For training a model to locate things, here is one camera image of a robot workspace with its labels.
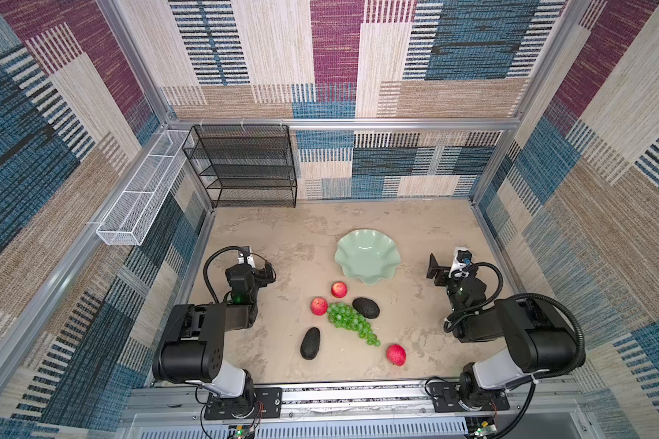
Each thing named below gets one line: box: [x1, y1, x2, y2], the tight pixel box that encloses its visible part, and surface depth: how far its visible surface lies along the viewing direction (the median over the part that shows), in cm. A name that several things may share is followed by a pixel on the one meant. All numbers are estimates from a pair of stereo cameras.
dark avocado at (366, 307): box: [352, 297, 380, 320], surface depth 88 cm
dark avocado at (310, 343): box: [300, 326, 322, 361], surface depth 83 cm
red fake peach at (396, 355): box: [386, 343, 408, 367], surface depth 79 cm
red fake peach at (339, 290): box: [331, 281, 348, 299], surface depth 93 cm
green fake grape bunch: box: [327, 301, 382, 348], surface depth 86 cm
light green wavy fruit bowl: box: [334, 228, 401, 287], surface depth 103 cm
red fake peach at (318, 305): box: [310, 296, 329, 317], surface depth 89 cm
